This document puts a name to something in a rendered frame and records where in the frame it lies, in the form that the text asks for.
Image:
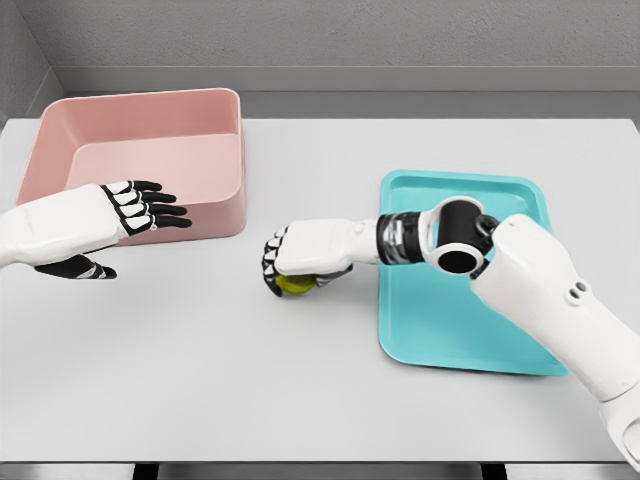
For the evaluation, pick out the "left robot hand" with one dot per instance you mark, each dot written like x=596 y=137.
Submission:
x=75 y=215

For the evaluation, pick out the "pink basket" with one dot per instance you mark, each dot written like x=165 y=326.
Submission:
x=150 y=155

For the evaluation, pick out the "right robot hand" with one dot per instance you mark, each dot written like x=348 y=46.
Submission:
x=310 y=245

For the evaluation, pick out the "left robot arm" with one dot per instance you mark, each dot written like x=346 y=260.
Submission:
x=15 y=232

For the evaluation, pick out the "yellow-green tennis ball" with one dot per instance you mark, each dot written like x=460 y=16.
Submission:
x=296 y=285

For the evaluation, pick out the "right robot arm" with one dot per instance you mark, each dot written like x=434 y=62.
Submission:
x=525 y=280

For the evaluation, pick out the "blue tray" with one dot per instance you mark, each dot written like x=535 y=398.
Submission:
x=435 y=320

